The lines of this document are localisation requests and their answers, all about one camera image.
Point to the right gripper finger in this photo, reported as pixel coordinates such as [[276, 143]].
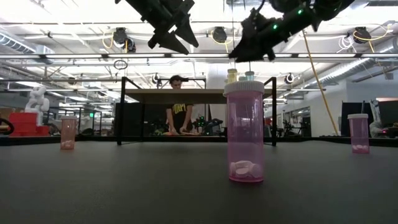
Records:
[[269, 54], [245, 51]]

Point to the black background robot arm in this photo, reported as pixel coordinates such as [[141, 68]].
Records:
[[206, 123]]

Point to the black aluminium table frame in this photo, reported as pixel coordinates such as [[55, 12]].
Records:
[[311, 139]]

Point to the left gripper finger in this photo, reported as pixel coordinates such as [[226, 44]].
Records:
[[168, 40], [186, 31]]

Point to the yellow medicine bottle white cap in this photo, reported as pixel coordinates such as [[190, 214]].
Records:
[[232, 74]]

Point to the black table mat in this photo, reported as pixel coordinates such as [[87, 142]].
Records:
[[155, 186]]

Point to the white robot figure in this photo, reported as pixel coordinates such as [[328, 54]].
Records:
[[37, 99]]

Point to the red box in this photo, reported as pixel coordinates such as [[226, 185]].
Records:
[[21, 124]]

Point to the black partition panel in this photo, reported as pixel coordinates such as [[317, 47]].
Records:
[[354, 119]]

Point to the dark computer monitor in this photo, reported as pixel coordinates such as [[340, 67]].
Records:
[[388, 112]]

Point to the long white light bar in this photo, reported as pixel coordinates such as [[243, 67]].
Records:
[[93, 55]]

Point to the red medicine bottle white cap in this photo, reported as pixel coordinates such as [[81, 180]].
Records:
[[68, 133]]

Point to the silver ventilation duct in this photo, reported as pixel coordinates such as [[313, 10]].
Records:
[[18, 45], [357, 67]]

